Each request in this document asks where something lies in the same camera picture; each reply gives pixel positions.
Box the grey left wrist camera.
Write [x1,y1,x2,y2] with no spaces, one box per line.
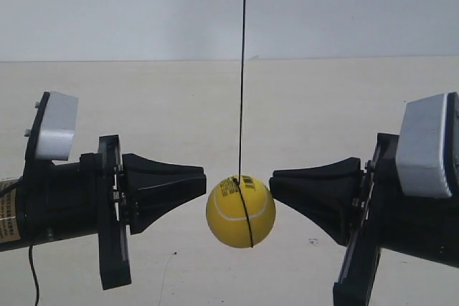
[35,91,78,161]

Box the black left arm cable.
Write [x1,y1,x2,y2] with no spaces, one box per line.
[27,243,41,306]

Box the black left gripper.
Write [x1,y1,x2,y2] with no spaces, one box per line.
[23,135,207,290]

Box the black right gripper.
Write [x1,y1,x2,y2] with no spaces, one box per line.
[269,133,458,306]

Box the yellow tennis ball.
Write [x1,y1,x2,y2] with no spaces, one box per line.
[205,175,276,249]

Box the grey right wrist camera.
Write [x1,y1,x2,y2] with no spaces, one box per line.
[395,92,458,199]

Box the black hanging string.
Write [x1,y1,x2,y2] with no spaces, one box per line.
[231,0,256,249]

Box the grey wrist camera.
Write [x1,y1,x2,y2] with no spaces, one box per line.
[395,92,458,199]
[35,91,78,161]

